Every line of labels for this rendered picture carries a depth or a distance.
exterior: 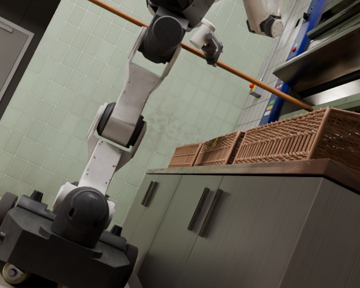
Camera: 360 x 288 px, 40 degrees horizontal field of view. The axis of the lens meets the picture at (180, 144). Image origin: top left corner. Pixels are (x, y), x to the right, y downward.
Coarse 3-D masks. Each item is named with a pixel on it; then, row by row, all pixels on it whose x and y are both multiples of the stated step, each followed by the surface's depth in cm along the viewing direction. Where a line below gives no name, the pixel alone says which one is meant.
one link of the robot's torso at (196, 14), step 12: (156, 0) 190; (168, 0) 185; (180, 0) 182; (192, 0) 186; (204, 0) 191; (216, 0) 201; (180, 12) 187; (192, 12) 189; (204, 12) 196; (192, 24) 195
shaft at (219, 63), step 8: (88, 0) 242; (96, 0) 241; (104, 8) 243; (112, 8) 243; (120, 16) 245; (128, 16) 244; (136, 24) 246; (144, 24) 246; (184, 48) 251; (192, 48) 251; (200, 56) 252; (224, 64) 254; (232, 72) 255; (240, 72) 255; (248, 80) 257; (256, 80) 257; (264, 88) 258; (272, 88) 259; (280, 96) 260; (288, 96) 260; (296, 104) 262; (304, 104) 262
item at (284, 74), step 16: (352, 32) 208; (320, 48) 235; (336, 48) 227; (352, 48) 219; (288, 64) 272; (304, 64) 260; (320, 64) 249; (336, 64) 240; (352, 64) 231; (288, 80) 290; (304, 80) 277; (320, 80) 265
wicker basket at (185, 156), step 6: (192, 144) 237; (198, 144) 226; (180, 150) 262; (186, 150) 246; (192, 150) 233; (198, 150) 222; (174, 156) 269; (180, 156) 255; (186, 156) 241; (192, 156) 228; (174, 162) 262; (180, 162) 248; (186, 162) 234; (192, 162) 221
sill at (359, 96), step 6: (348, 96) 218; (354, 96) 212; (330, 102) 233; (336, 102) 227; (342, 102) 221; (348, 102) 216; (306, 108) 259; (312, 108) 252; (318, 108) 244; (324, 108) 237; (288, 114) 281; (294, 114) 272; (300, 114) 264
